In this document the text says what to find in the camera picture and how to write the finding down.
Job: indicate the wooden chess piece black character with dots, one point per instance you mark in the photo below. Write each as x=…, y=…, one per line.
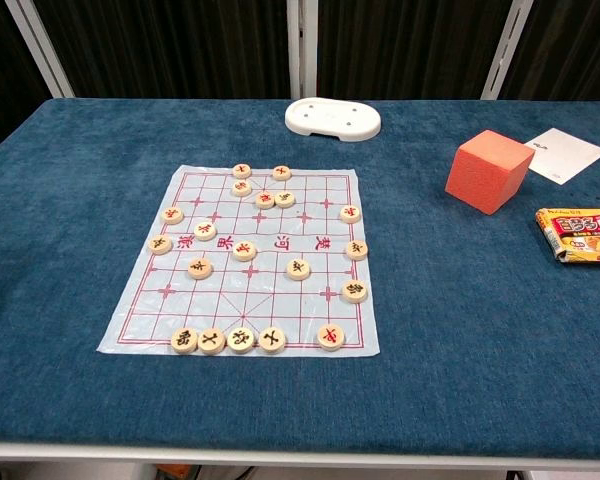
x=211, y=341
x=159, y=244
x=285, y=199
x=357, y=249
x=184, y=340
x=241, y=340
x=354, y=291
x=298, y=269
x=272, y=339
x=200, y=268

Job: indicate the wooden chess piece red character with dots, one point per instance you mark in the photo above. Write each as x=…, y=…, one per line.
x=241, y=171
x=241, y=188
x=331, y=337
x=172, y=215
x=265, y=200
x=244, y=250
x=350, y=214
x=205, y=230
x=281, y=173

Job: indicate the plastic Chinese chess board sheet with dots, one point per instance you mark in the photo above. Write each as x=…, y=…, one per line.
x=275, y=300

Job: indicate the white oval plastic tray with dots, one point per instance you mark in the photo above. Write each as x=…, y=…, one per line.
x=332, y=118

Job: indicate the blue velvet tablecloth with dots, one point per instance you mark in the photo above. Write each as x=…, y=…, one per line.
x=480, y=320

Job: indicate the orange foam cube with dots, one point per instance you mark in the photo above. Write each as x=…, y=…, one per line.
x=485, y=172

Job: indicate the dark corrugated curtain panel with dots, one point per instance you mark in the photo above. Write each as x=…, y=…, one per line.
x=180, y=45

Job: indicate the white paper card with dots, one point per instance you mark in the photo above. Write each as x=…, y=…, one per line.
x=570, y=155

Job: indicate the yellow curry food box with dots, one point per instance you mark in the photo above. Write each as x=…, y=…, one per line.
x=585, y=235

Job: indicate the white metal frame post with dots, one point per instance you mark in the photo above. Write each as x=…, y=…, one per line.
x=303, y=47
x=40, y=47
x=507, y=47

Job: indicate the white table edge frame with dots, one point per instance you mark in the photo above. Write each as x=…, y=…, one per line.
x=300, y=455

